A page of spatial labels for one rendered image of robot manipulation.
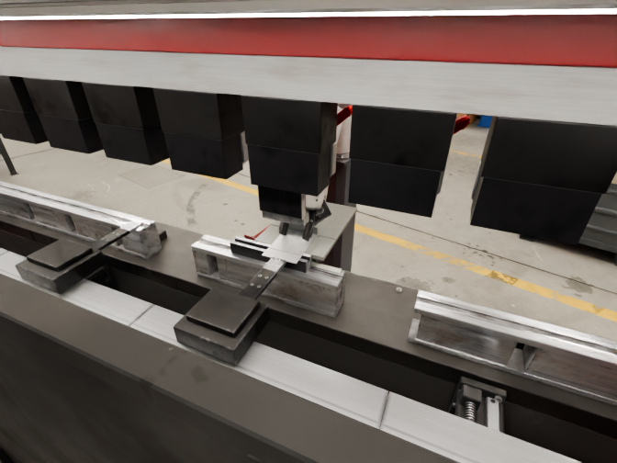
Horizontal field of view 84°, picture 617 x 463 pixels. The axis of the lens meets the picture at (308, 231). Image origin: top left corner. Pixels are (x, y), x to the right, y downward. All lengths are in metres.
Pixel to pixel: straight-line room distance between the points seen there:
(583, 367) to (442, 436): 0.33
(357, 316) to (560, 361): 0.38
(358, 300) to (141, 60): 0.68
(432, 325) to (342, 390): 0.27
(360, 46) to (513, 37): 0.19
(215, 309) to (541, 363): 0.59
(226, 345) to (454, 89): 0.49
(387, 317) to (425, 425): 0.33
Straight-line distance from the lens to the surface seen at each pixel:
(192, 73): 0.70
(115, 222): 1.10
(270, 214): 0.74
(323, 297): 0.77
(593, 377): 0.80
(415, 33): 0.53
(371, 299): 0.85
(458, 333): 0.75
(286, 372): 0.57
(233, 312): 0.59
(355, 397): 0.55
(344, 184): 1.38
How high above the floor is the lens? 1.44
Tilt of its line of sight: 31 degrees down
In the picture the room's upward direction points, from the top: straight up
